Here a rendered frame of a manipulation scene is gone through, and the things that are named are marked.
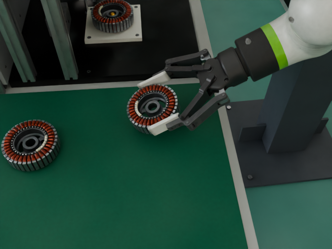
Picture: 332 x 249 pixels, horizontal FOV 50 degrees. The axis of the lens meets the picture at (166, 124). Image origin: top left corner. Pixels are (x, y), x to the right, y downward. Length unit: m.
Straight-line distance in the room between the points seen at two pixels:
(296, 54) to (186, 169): 0.31
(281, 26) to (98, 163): 0.45
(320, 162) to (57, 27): 1.30
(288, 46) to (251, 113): 1.14
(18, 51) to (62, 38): 0.11
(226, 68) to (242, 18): 1.73
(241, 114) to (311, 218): 0.57
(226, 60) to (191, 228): 0.32
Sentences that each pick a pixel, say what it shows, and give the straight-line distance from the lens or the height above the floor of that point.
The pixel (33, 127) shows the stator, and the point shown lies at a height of 0.78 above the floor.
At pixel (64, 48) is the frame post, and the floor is 0.87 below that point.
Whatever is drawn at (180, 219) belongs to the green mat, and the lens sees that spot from 0.69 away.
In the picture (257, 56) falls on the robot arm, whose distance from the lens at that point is 0.70.
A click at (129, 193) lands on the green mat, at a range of 0.72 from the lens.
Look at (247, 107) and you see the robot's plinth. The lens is 1.85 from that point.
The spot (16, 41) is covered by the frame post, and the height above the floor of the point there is 0.89.
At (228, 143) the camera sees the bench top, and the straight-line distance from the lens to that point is 0.79.
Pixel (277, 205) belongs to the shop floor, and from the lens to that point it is 1.60.
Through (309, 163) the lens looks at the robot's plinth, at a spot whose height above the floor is 0.02.
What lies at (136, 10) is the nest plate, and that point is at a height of 0.78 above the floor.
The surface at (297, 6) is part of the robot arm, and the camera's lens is 0.60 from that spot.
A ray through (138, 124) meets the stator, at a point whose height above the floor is 0.80.
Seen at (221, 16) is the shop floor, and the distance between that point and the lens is 2.42.
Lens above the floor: 1.39
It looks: 52 degrees down
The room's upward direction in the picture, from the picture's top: straight up
